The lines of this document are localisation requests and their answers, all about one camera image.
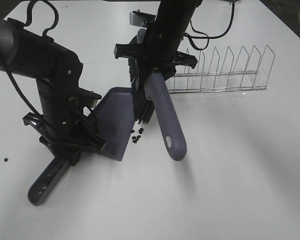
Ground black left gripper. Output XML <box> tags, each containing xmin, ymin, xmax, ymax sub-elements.
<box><xmin>22</xmin><ymin>92</ymin><xmax>106</xmax><ymax>166</ymax></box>

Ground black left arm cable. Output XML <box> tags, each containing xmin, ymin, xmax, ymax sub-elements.
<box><xmin>2</xmin><ymin>0</ymin><xmax>60</xmax><ymax>36</ymax></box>

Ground purple hand brush black bristles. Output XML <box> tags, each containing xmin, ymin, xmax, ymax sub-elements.
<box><xmin>126</xmin><ymin>27</ymin><xmax>188</xmax><ymax>162</ymax></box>

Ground chrome wire dish rack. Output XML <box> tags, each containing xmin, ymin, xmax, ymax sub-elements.
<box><xmin>166</xmin><ymin>45</ymin><xmax>276</xmax><ymax>94</ymax></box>

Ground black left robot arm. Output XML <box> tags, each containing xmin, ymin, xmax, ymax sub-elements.
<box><xmin>0</xmin><ymin>18</ymin><xmax>106</xmax><ymax>153</ymax></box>

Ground pile of coffee beans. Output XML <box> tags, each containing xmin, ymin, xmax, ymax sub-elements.
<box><xmin>130</xmin><ymin>127</ymin><xmax>144</xmax><ymax>144</ymax></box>

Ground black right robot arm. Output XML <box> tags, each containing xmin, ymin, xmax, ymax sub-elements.
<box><xmin>74</xmin><ymin>0</ymin><xmax>201</xmax><ymax>161</ymax></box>

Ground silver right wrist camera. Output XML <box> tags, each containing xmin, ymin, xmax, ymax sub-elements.
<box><xmin>129</xmin><ymin>10</ymin><xmax>156</xmax><ymax>28</ymax></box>

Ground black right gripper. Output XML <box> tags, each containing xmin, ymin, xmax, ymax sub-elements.
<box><xmin>114</xmin><ymin>25</ymin><xmax>198</xmax><ymax>81</ymax></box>

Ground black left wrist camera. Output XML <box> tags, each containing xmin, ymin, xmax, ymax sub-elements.
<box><xmin>76</xmin><ymin>88</ymin><xmax>102</xmax><ymax>109</ymax></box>

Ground purple plastic dustpan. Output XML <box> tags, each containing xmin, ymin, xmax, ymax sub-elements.
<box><xmin>27</xmin><ymin>87</ymin><xmax>135</xmax><ymax>206</ymax></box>

